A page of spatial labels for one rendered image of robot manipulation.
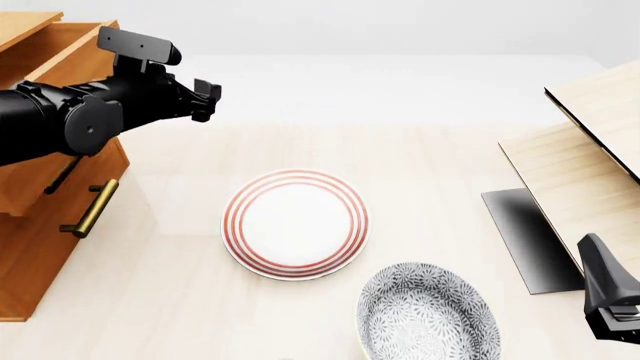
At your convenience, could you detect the pale wooden shelf unit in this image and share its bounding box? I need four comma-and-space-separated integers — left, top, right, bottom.
497, 57, 640, 279

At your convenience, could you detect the wooden cabinet drawer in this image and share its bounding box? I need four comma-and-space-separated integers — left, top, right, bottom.
0, 20, 132, 219

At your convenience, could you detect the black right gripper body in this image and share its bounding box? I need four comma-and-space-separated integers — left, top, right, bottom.
583, 299, 640, 344

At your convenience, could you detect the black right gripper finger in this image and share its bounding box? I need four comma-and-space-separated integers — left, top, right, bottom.
576, 232, 640, 315

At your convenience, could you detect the brass drawer handle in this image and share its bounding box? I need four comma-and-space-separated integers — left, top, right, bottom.
58, 178, 121, 240

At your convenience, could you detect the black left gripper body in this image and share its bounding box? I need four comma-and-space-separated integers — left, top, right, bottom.
163, 72, 201, 122

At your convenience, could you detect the wooden cabinet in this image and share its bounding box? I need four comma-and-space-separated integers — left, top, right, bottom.
0, 10, 132, 323

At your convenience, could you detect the white plate with red rings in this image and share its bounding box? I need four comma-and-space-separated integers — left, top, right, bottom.
220, 168, 372, 282

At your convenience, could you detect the dark drawer handle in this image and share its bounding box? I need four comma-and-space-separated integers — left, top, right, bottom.
43, 154, 85, 196

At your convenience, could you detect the grey patterned bowl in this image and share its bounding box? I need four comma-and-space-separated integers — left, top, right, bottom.
355, 261, 503, 360

